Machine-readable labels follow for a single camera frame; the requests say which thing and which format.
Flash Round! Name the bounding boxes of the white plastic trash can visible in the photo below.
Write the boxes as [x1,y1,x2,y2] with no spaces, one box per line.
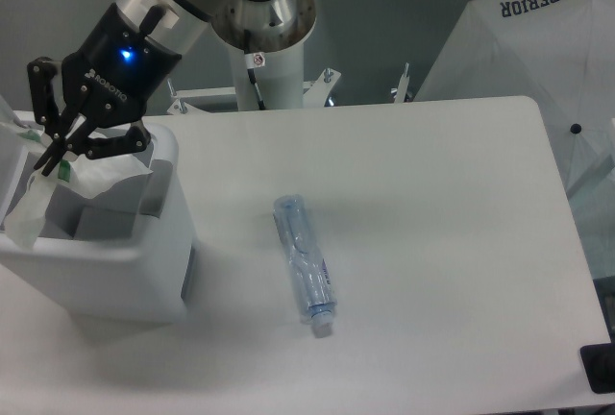
[1,105,196,323]

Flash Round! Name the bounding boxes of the white plastic wrapper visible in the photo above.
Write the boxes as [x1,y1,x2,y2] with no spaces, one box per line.
[0,108,155,249]

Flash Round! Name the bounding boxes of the white metal base frame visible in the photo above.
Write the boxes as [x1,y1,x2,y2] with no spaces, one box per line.
[165,61,414,115]

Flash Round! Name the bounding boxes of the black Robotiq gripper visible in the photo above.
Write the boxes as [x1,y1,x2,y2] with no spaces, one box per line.
[27,4,182,176]

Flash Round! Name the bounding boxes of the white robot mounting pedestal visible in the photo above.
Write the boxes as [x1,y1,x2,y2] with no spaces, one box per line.
[211,0,316,111]

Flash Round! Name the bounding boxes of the white umbrella with navy lettering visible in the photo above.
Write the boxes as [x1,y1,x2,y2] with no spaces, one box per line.
[416,0,614,201]

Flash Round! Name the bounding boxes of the black device at table edge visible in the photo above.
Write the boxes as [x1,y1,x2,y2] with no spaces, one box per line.
[579,343,614,394]

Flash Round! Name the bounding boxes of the crushed clear plastic bottle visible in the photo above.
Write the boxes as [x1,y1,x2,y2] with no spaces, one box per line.
[273,194,337,338]

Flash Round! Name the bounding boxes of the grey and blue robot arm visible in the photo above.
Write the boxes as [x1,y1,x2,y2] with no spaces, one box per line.
[27,0,231,176]

